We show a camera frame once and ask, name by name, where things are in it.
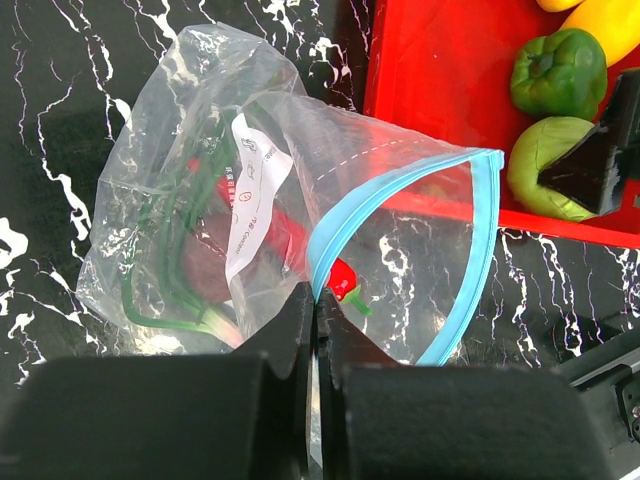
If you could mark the red chili pepper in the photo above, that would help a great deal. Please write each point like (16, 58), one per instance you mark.
(287, 239)

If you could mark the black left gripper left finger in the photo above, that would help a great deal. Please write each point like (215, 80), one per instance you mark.
(241, 415)

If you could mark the clear blue zip bag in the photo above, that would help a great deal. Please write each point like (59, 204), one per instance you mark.
(415, 217)

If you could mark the purple passion fruit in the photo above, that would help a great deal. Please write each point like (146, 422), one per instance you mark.
(204, 258)

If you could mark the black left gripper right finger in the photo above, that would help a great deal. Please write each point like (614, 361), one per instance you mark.
(381, 419)

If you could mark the yellow lemon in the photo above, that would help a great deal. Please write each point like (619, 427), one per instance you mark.
(555, 6)

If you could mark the yellow orange fruit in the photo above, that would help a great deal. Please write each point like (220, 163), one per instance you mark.
(613, 23)

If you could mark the red plastic tray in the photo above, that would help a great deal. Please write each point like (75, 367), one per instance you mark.
(443, 67)

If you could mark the pale green cabbage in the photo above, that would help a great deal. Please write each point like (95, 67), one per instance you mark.
(538, 147)

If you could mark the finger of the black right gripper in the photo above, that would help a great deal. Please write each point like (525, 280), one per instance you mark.
(593, 173)

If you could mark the green bell pepper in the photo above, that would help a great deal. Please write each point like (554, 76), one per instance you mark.
(562, 74)

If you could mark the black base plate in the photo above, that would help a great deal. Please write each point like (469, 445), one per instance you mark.
(607, 381)

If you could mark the green scallion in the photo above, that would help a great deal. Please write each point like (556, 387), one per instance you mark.
(201, 164)

